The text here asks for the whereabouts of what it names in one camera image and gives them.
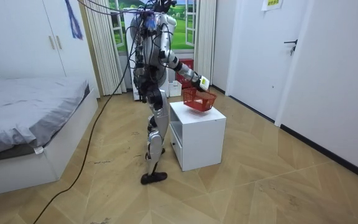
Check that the grey bed with white frame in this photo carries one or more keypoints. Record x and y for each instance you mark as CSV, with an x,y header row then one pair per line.
x,y
17,109

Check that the red box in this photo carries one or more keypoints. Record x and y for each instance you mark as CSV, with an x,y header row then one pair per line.
x,y
186,63

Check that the white wardrobe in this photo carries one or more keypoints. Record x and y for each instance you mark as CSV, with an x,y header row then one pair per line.
x,y
23,37

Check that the white pleated curtain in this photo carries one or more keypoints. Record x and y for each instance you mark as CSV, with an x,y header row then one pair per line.
x,y
104,49
205,40

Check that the robot legs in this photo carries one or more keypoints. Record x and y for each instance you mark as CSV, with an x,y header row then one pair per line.
x,y
155,146

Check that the yellow and white paper note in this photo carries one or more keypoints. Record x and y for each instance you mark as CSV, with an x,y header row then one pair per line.
x,y
271,4

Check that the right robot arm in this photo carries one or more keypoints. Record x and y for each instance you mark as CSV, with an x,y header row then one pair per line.
x,y
169,56

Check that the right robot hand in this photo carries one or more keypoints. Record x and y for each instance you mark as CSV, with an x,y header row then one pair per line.
x,y
202,83

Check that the white door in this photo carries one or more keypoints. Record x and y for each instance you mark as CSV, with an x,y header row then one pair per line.
x,y
259,62

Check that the robot body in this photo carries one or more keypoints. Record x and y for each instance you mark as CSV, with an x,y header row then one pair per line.
x,y
149,53

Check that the small white bin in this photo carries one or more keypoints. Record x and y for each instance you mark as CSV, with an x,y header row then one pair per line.
x,y
175,89

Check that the white nightstand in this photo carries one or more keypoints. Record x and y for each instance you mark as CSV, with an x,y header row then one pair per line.
x,y
202,140

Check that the landscape window poster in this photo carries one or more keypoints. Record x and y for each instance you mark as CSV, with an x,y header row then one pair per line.
x,y
182,28

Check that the red plastic basket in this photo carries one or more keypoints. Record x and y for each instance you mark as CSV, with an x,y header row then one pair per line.
x,y
199,101

